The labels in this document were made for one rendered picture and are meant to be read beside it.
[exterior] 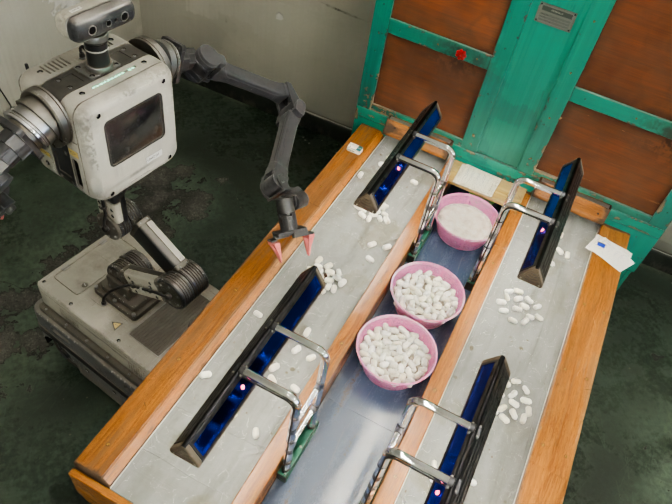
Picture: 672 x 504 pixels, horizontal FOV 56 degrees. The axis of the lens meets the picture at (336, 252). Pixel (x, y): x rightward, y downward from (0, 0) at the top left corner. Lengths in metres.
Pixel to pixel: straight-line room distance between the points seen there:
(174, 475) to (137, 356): 0.63
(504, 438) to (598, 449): 1.10
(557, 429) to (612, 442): 1.06
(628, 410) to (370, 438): 1.59
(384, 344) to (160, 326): 0.84
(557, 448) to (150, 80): 1.57
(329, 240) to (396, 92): 0.75
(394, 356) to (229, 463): 0.63
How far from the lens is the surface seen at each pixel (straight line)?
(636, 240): 2.84
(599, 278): 2.57
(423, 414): 1.98
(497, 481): 1.98
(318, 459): 1.95
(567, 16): 2.42
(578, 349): 2.31
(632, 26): 2.41
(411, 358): 2.12
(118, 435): 1.90
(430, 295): 2.28
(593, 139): 2.62
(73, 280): 2.61
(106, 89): 1.78
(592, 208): 2.72
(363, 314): 2.13
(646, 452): 3.21
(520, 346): 2.25
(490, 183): 2.72
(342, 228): 2.40
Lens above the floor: 2.46
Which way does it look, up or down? 48 degrees down
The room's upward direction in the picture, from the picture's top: 11 degrees clockwise
